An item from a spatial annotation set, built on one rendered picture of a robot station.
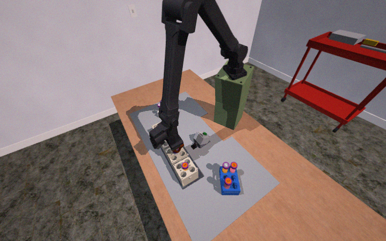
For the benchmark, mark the grey flat mat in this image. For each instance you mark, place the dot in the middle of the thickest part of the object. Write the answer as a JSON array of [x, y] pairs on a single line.
[[204, 211]]

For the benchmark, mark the tube with pink liquid and purple cap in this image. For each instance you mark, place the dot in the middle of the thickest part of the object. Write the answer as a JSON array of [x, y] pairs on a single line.
[[233, 167]]

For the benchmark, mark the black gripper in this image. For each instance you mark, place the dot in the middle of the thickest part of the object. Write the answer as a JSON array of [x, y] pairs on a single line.
[[179, 143]]

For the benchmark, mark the blue tube rack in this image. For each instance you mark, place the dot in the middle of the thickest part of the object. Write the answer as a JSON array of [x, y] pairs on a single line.
[[234, 187]]

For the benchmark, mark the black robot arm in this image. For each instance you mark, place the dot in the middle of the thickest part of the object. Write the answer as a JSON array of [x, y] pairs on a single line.
[[176, 37]]

